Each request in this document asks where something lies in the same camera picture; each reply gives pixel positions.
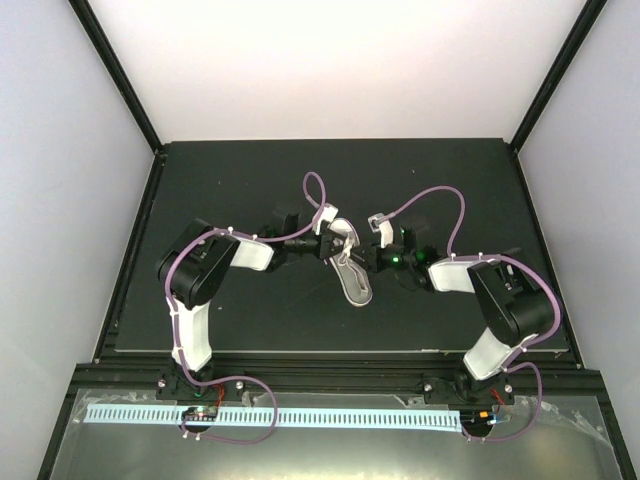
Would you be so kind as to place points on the light blue slotted cable duct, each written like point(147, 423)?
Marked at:
point(287, 417)

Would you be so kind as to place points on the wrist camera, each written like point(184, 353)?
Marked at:
point(381, 224)
point(326, 213)

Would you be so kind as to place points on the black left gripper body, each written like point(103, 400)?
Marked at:
point(326, 238)

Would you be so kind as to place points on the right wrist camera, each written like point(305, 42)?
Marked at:
point(381, 224)

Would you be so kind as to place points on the grey canvas sneaker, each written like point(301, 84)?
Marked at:
point(354, 295)

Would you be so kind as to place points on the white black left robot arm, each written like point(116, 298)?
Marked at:
point(196, 264)

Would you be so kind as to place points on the black right frame post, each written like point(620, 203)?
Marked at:
point(582, 26)

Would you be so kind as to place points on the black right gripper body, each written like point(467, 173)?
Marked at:
point(407, 258)

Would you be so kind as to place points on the right controller circuit board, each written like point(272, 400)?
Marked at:
point(486, 418)

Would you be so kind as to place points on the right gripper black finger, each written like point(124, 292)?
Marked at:
point(361, 251)
point(363, 264)

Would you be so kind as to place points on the left controller circuit board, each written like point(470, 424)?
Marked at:
point(200, 413)

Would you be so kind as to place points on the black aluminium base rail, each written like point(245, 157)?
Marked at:
point(230, 376)

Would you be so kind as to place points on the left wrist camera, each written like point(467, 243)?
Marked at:
point(326, 213)

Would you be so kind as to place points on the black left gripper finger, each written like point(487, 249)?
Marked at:
point(347, 253)
point(349, 242)

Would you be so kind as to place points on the black frame post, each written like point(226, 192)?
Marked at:
point(100, 41)
point(582, 26)

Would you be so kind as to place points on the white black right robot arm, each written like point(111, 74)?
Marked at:
point(518, 307)

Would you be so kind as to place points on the black left frame post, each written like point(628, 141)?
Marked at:
point(100, 41)

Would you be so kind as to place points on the controller circuit board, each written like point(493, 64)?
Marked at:
point(486, 418)
point(200, 413)

